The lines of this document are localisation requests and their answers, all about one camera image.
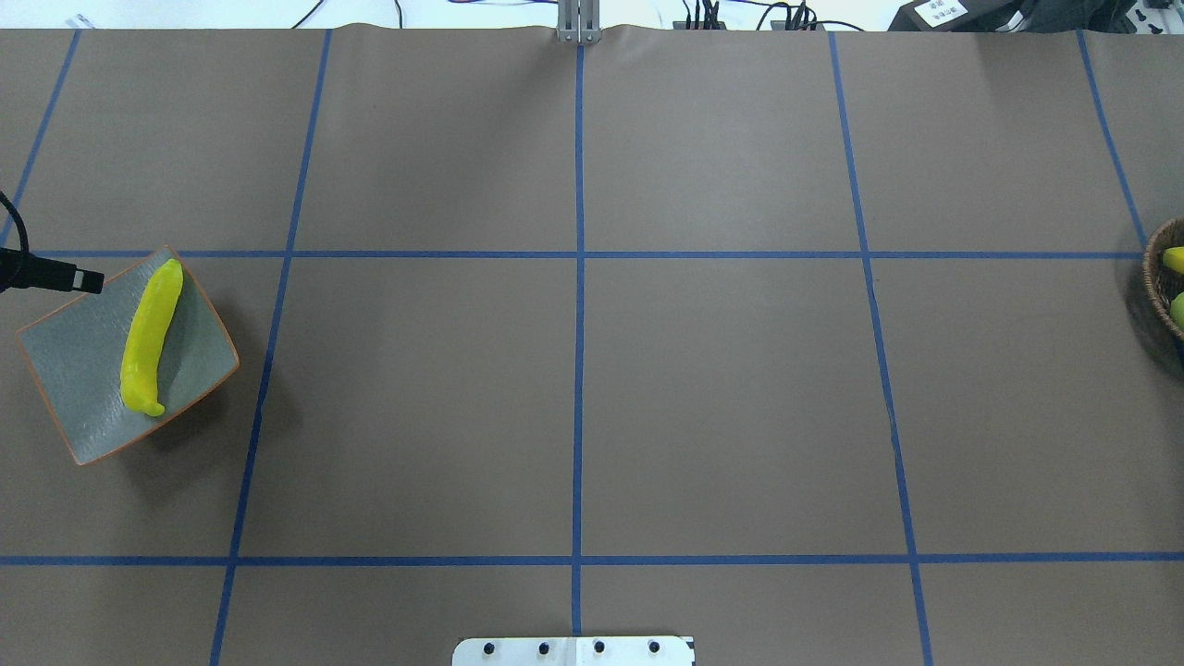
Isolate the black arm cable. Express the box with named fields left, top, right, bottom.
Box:
left=0, top=190, right=105, bottom=296

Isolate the aluminium frame post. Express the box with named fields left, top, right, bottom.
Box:
left=555, top=0, right=603, bottom=45

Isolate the white pedestal base plate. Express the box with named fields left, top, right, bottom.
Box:
left=451, top=635, right=697, bottom=665

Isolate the wicker fruit basket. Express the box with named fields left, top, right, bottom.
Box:
left=1141, top=216, right=1183, bottom=345

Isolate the green apple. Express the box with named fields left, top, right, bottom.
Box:
left=1167, top=292, right=1184, bottom=329

